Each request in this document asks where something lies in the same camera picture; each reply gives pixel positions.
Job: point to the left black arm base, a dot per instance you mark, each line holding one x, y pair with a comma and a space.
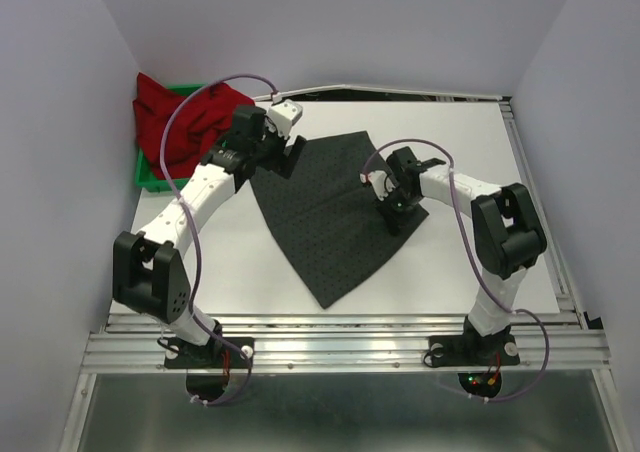
182, 355

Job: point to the green plastic bin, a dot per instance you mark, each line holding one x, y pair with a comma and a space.
144, 176

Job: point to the red skirt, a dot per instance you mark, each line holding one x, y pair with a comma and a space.
197, 127

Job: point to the white back wall trim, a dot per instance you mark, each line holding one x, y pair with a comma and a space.
363, 93

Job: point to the dark grey dotted skirt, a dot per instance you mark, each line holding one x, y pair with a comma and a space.
325, 220

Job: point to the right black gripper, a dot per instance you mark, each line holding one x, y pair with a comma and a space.
393, 221

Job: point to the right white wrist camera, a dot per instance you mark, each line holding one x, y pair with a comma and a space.
380, 181

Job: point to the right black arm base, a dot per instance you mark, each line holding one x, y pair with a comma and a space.
468, 351

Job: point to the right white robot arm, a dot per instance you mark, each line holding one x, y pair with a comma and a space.
499, 225

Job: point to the aluminium rail frame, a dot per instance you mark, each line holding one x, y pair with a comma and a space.
351, 377

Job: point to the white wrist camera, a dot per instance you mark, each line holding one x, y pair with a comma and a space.
284, 115
380, 181

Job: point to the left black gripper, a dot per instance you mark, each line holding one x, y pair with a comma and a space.
277, 163

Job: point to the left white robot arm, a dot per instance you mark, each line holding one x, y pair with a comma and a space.
149, 276

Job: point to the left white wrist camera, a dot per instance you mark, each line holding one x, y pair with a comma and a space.
284, 115

